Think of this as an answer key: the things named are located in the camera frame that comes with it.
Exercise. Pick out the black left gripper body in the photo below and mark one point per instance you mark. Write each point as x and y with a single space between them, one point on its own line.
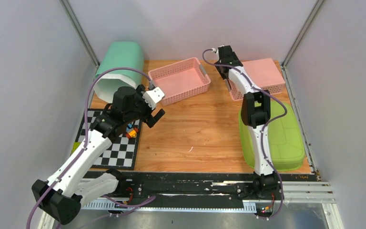
143 111

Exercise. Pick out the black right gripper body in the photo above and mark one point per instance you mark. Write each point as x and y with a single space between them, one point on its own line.
223 75

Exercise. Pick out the pink perforated plastic basket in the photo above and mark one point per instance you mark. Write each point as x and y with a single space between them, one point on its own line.
181 80

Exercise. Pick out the large lime green tub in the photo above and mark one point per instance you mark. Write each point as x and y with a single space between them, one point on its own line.
285 142

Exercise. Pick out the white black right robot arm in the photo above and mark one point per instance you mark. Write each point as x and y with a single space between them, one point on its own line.
255 115

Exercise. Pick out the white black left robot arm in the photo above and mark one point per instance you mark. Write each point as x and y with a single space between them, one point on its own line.
61 195

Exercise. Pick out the blue yellow toy car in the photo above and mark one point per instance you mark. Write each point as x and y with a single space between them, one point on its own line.
131 131

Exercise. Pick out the black white checkerboard mat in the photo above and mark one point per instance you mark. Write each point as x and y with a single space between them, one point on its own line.
121 154

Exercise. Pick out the mint green trash bin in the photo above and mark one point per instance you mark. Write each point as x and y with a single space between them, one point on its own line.
122 54

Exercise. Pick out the green orange toy block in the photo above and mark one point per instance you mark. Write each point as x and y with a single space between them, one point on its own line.
75 146

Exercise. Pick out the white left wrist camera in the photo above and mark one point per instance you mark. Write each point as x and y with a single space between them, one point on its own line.
153 97

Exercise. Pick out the right aluminium frame post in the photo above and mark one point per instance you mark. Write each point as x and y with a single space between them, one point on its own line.
303 31

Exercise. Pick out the aluminium frame post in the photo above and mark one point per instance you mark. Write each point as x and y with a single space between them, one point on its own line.
303 31
79 30

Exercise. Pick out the left aluminium frame post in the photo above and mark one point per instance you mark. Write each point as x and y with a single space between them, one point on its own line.
79 30

